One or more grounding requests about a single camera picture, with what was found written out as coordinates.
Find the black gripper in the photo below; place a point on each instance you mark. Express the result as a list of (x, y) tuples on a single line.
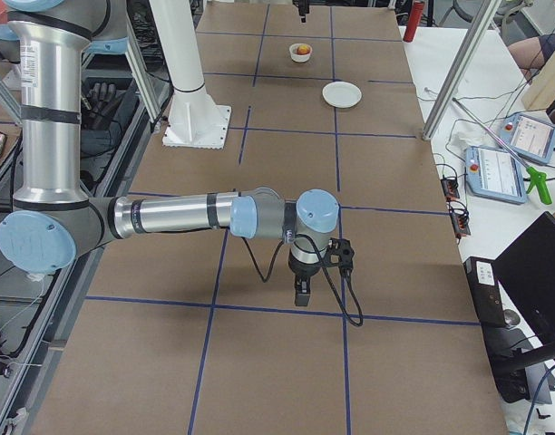
[(304, 272)]

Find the red yellow apple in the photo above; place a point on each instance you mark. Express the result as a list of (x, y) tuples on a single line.
[(303, 49)]

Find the white round plate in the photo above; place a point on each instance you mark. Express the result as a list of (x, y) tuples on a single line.
[(342, 95)]

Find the white small bowl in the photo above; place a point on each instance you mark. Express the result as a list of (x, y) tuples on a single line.
[(299, 58)]

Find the orange circuit board near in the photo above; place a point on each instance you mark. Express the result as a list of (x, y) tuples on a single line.
[(460, 222)]

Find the orange circuit board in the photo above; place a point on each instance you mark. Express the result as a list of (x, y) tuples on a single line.
[(460, 222), (450, 187)]

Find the orange circuit board far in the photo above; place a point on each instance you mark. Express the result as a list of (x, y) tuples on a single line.
[(450, 187)]

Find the black box device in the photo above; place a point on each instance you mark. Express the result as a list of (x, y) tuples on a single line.
[(485, 291)]

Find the near teach pendant tablet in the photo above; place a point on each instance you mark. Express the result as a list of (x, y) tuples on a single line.
[(494, 174)]

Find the teach pendant tablet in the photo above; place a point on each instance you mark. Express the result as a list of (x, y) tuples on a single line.
[(494, 174), (530, 137)]

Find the black laptop computer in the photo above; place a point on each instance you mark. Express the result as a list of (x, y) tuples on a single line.
[(526, 270)]

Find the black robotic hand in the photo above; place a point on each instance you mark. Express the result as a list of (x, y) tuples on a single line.
[(100, 106)]

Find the far teach pendant tablet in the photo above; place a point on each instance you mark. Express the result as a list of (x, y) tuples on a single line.
[(530, 137)]

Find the wooden beam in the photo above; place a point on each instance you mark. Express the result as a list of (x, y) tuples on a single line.
[(541, 93)]

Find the person leg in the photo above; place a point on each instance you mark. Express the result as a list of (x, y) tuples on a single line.
[(532, 53)]

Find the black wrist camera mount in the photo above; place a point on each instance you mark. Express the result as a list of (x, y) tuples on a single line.
[(340, 254)]

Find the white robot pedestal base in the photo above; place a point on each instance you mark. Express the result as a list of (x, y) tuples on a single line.
[(194, 119)]

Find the green handled grabber tool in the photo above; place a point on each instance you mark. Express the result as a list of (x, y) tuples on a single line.
[(537, 178)]

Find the aluminium frame post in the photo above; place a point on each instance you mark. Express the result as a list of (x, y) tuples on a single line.
[(468, 47)]

